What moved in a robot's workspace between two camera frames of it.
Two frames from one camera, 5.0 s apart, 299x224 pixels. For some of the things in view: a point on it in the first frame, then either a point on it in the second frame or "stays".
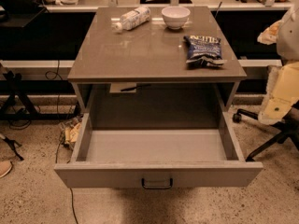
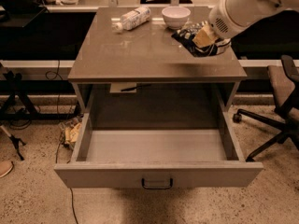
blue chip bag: (204, 52) → (185, 36)
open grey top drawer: (193, 148) stays
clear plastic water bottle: (133, 19) stays
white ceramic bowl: (175, 17) stays
